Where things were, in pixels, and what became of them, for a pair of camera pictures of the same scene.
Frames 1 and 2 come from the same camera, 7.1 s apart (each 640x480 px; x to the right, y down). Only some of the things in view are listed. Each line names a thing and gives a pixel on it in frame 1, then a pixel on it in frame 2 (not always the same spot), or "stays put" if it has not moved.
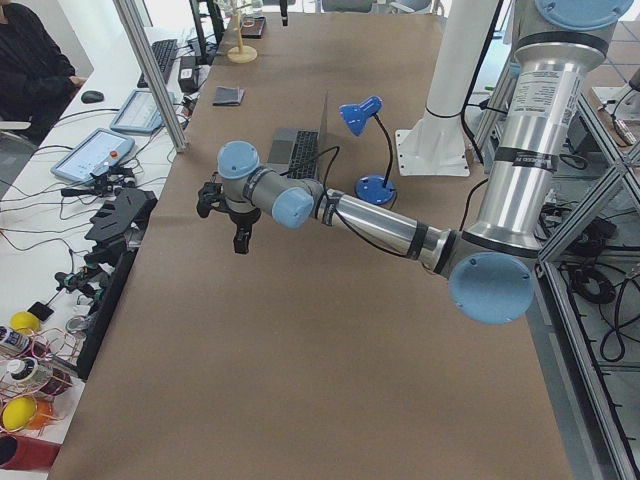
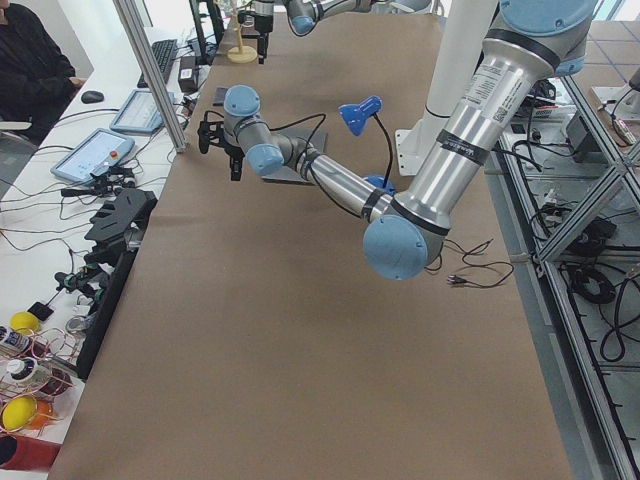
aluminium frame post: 153,71 stays put
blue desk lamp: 373,189 stays put
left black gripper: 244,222 to 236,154
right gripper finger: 284,11 to 263,24
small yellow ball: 25,323 stays put
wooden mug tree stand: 241,54 stays put
